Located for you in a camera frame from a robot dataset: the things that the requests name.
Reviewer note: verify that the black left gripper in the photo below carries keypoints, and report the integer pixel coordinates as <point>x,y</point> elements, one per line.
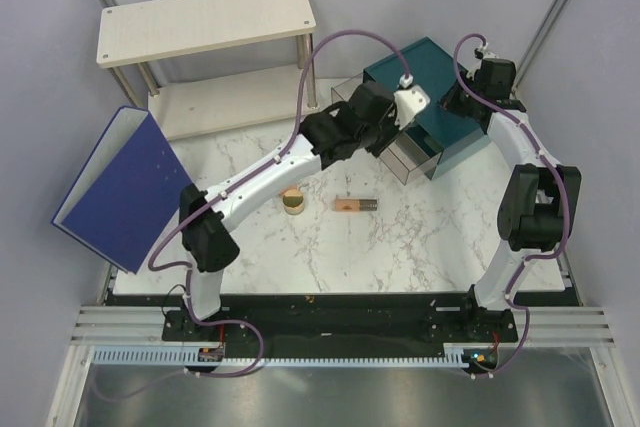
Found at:
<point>392,130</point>

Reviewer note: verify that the smoked clear drawer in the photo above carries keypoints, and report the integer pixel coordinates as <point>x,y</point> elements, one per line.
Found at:
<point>404,157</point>
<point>431,166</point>

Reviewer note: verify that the white two-tier shelf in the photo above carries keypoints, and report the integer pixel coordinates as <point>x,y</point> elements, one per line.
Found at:
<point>134,34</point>

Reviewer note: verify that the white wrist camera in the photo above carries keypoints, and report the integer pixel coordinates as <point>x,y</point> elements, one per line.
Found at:
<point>410,100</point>
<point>483,52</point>

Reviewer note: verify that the copper lipstick tube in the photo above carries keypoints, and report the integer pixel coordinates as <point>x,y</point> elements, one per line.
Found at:
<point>355,205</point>

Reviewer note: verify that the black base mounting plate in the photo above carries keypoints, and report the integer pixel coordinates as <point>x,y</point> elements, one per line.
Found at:
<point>334,325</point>

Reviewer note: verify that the gold cosmetic jar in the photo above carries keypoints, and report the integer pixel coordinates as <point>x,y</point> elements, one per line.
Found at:
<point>293,201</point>

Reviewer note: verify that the aluminium front rail frame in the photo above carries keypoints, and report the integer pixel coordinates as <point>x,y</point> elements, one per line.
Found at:
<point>101,325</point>

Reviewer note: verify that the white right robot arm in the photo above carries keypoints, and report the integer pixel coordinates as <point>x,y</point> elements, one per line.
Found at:
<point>536,214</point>

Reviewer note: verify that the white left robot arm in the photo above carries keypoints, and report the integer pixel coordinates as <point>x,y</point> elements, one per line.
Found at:
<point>209,217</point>

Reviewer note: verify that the blue ring binder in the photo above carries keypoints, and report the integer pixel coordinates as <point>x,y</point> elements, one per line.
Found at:
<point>126,193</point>

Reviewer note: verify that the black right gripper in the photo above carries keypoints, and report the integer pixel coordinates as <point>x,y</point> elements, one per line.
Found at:
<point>448,101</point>

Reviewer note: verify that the light blue cable duct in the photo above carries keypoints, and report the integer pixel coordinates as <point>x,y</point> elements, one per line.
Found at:
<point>197,357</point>

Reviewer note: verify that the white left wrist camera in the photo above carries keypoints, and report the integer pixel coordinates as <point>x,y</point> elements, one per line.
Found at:
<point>410,100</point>

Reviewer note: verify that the teal drawer cabinet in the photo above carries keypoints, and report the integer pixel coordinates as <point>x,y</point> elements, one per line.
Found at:
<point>438,130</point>

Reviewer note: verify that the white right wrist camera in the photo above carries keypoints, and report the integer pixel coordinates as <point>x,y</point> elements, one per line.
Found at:
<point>483,52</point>

